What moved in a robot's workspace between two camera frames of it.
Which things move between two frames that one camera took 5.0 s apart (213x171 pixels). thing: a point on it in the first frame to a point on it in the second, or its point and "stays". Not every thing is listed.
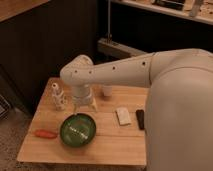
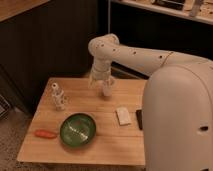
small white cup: [107, 90] stays
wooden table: [115, 133] stays
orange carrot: [45, 134] stays
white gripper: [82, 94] to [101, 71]
